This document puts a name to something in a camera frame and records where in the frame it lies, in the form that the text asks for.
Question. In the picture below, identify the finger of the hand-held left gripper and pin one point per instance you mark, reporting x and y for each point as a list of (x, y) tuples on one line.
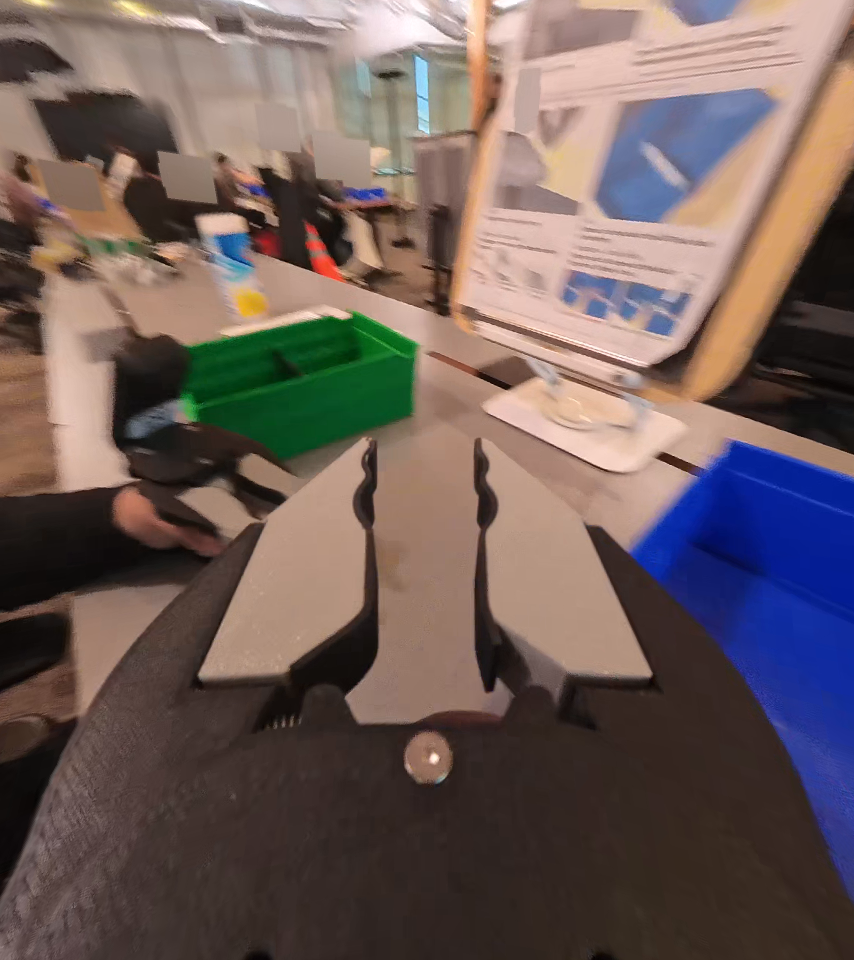
[(228, 510)]

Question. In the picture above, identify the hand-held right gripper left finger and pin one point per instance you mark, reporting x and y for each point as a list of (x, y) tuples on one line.
[(292, 585)]

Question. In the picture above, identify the black bin divider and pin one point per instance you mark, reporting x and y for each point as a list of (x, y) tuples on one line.
[(288, 362)]

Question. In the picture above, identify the wooden instruction board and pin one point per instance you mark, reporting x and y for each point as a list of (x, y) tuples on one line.
[(622, 187)]

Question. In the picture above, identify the blue plastic bin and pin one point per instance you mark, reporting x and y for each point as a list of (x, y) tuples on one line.
[(809, 637)]

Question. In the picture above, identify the wipes canister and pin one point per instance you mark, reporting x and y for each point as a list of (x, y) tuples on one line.
[(236, 262)]

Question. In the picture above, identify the black wall screen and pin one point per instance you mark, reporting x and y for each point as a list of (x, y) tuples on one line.
[(104, 127)]

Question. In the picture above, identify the person's left forearm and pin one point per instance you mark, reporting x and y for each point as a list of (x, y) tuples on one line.
[(29, 547)]

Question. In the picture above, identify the white stand base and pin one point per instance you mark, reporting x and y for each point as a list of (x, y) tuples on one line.
[(607, 442)]

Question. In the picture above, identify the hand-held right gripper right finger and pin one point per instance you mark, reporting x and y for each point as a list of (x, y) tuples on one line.
[(562, 592)]

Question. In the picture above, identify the person's left hand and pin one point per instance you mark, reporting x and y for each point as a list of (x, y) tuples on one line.
[(157, 525)]

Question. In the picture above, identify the green plastic bin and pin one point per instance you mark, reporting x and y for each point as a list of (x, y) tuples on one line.
[(322, 412)]

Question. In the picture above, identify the grey desk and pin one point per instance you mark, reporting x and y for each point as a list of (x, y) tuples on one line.
[(427, 495)]

